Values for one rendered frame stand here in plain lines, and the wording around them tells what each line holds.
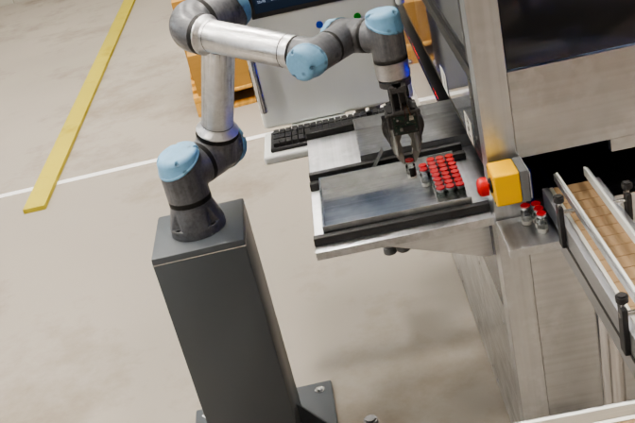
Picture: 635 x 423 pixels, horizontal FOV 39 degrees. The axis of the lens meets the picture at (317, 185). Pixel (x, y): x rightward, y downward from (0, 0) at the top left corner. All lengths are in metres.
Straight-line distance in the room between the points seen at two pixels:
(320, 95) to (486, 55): 1.15
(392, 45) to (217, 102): 0.60
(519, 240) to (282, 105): 1.22
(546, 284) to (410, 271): 1.47
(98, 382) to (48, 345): 0.42
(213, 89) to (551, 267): 0.94
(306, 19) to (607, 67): 1.18
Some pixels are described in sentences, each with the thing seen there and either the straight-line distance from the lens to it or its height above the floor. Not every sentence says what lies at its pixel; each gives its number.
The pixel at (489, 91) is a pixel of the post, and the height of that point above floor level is 1.18.
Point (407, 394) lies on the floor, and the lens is 2.93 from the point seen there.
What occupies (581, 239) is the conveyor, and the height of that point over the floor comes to 0.93.
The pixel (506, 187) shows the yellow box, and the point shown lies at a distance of 1.85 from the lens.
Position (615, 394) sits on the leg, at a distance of 2.04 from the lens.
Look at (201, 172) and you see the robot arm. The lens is 2.34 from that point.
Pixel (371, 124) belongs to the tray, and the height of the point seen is 0.89.
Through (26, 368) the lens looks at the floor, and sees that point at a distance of 3.68.
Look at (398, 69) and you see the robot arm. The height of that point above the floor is 1.23.
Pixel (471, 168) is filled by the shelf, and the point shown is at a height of 0.88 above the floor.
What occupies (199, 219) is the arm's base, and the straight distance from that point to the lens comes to 2.36.
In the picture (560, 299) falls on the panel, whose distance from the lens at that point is 2.13.
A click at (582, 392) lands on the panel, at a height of 0.36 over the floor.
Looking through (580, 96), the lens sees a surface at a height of 1.12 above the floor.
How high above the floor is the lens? 1.86
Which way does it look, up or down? 25 degrees down
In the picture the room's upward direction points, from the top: 13 degrees counter-clockwise
